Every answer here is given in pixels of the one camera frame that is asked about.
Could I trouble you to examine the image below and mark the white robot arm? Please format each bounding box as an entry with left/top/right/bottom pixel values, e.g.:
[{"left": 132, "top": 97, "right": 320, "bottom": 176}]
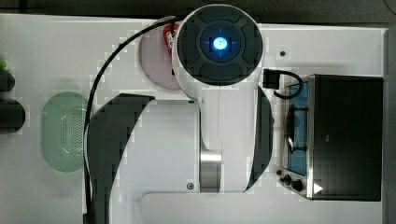
[{"left": 84, "top": 4, "right": 273, "bottom": 224}]

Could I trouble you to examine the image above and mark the black toaster oven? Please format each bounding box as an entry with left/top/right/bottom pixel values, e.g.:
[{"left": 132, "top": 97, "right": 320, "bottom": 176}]
[{"left": 279, "top": 75, "right": 383, "bottom": 202}]

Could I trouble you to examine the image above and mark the pink round plate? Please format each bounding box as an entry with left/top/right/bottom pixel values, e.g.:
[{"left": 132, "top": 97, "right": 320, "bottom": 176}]
[{"left": 138, "top": 28, "right": 180, "bottom": 91}]

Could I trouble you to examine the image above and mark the red ketchup bottle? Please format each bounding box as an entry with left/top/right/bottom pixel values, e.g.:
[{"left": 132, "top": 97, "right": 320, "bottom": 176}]
[{"left": 163, "top": 23, "right": 179, "bottom": 55}]

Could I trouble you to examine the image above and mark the green perforated colander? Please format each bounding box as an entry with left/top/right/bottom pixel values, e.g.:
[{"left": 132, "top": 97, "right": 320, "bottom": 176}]
[{"left": 40, "top": 91, "right": 88, "bottom": 173}]

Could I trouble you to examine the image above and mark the large black pan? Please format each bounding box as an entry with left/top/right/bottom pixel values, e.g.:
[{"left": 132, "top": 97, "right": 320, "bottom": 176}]
[{"left": 0, "top": 99, "right": 25, "bottom": 134}]

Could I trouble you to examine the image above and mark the small black pot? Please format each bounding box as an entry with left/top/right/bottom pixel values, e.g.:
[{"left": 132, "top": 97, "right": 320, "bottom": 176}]
[{"left": 0, "top": 72, "right": 15, "bottom": 92}]

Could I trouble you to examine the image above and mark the green lime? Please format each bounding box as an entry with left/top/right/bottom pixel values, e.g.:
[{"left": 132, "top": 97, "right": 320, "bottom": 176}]
[{"left": 0, "top": 59, "right": 7, "bottom": 70}]

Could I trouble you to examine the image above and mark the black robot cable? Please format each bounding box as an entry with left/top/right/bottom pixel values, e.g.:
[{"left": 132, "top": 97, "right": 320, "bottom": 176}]
[{"left": 82, "top": 15, "right": 185, "bottom": 224}]

